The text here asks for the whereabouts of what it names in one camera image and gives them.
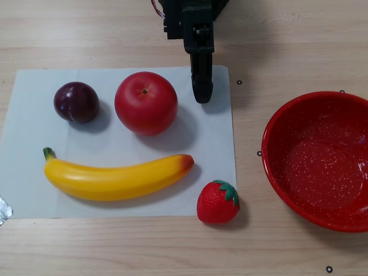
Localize grey duct tape piece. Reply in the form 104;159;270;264
0;195;14;227

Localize white paper sheet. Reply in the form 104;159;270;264
0;65;238;220

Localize dark purple toy plum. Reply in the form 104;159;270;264
53;81;101;124

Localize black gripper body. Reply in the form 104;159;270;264
182;7;216;55

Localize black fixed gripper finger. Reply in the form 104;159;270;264
200;53;214;104

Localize red toy strawberry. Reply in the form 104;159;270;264
196;179;240;225

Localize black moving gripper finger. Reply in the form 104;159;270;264
189;53;201;103

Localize red toy apple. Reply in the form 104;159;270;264
114;71;179;136

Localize red speckled bowl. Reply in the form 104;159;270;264
261;91;368;233

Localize yellow toy banana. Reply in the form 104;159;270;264
43;147;196;201

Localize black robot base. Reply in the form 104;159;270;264
212;0;231;22

